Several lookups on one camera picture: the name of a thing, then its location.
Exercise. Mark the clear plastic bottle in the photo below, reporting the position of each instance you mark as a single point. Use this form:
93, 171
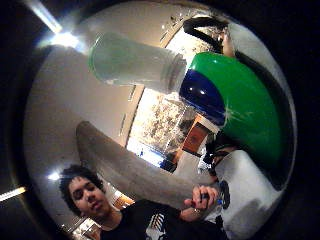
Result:
133, 61

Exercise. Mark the small blue pen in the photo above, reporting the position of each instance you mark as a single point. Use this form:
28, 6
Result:
218, 201

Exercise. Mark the blue bowl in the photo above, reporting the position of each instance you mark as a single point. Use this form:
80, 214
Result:
203, 95

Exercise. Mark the orange cabinet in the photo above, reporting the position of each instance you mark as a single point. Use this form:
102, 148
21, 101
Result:
195, 138

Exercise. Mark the black round object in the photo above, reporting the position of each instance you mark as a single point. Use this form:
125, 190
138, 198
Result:
225, 195

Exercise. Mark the ceiling light strip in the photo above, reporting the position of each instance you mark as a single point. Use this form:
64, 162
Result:
11, 194
45, 15

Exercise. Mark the the person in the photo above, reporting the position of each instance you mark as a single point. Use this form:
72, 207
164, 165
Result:
143, 220

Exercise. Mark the round ceiling lamp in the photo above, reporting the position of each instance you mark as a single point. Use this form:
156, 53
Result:
53, 176

